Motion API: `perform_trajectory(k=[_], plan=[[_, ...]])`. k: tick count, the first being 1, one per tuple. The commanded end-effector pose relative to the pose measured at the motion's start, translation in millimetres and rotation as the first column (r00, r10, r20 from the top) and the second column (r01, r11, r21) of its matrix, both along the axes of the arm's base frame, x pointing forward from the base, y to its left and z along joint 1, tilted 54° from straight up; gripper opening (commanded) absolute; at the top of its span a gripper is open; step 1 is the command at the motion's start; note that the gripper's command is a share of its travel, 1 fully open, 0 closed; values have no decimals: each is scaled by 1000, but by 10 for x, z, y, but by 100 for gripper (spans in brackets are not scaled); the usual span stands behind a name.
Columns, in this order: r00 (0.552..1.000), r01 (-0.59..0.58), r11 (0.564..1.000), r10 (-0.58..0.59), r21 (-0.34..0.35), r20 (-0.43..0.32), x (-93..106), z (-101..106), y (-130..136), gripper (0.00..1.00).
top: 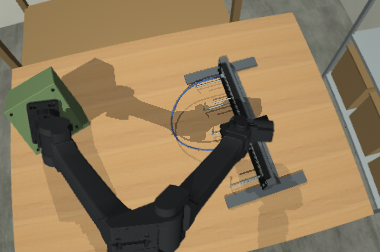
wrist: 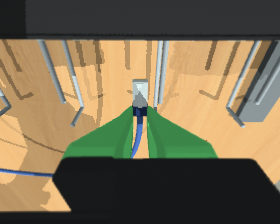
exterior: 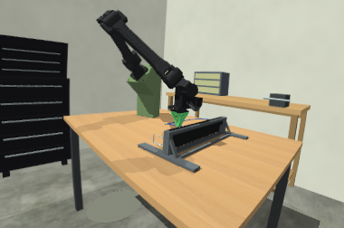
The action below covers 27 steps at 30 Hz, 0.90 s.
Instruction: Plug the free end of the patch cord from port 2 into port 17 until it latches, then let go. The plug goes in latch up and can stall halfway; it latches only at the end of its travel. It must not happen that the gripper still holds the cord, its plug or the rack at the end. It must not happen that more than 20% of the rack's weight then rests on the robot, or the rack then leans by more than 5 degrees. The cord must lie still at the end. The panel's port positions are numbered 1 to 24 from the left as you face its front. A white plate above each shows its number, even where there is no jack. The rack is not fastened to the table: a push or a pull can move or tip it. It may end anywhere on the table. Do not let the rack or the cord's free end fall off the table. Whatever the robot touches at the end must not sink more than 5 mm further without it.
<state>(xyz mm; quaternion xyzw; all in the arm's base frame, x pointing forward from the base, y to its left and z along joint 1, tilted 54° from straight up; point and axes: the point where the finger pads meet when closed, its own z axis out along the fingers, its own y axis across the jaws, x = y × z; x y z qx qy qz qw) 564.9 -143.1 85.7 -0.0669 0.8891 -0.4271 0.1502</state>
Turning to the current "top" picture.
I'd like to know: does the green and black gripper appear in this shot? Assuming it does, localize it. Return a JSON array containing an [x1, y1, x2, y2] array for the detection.
[[220, 122, 229, 137]]

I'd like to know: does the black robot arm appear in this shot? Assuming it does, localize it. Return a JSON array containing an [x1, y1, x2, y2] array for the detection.
[[27, 99, 274, 252]]

